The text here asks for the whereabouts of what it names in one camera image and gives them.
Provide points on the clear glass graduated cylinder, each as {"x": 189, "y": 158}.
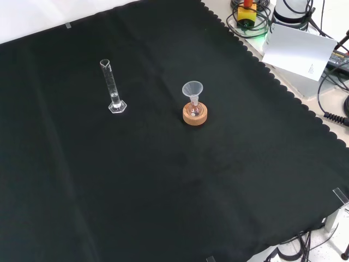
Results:
{"x": 115, "y": 102}

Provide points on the round-bottom glass flask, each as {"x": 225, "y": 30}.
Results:
{"x": 195, "y": 109}

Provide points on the clear plastic funnel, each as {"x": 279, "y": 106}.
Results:
{"x": 192, "y": 88}

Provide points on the black bench cloth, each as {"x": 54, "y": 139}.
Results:
{"x": 163, "y": 177}

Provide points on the clear tape strip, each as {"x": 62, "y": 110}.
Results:
{"x": 340, "y": 195}
{"x": 210, "y": 259}

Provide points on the grey box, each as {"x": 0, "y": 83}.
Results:
{"x": 300, "y": 84}

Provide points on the yellow stop button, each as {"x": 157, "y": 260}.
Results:
{"x": 246, "y": 16}

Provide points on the pale white board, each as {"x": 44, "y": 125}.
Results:
{"x": 297, "y": 52}

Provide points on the black round object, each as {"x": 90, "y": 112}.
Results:
{"x": 346, "y": 105}

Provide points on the black power adapter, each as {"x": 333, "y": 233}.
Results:
{"x": 339, "y": 61}

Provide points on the black tripod leg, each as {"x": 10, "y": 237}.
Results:
{"x": 342, "y": 41}

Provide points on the black tripod foot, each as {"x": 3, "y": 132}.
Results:
{"x": 345, "y": 253}

